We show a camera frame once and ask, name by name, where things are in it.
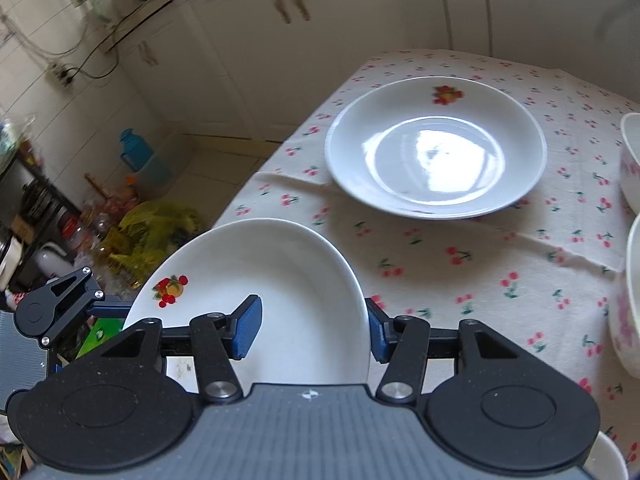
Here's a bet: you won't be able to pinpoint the yellow plastic bag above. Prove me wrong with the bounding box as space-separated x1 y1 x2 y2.
101 200 203 284

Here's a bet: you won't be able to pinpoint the blue plastic jug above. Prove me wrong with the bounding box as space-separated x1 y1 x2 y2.
119 128 153 171

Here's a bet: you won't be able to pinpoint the white kitchen cabinets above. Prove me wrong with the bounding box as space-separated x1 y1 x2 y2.
116 0 639 141

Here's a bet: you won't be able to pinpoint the white plate with fruit print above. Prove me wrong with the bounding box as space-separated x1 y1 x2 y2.
125 219 370 390

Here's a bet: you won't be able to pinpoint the white bowl pink flowers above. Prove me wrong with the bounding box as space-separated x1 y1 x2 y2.
620 113 640 214

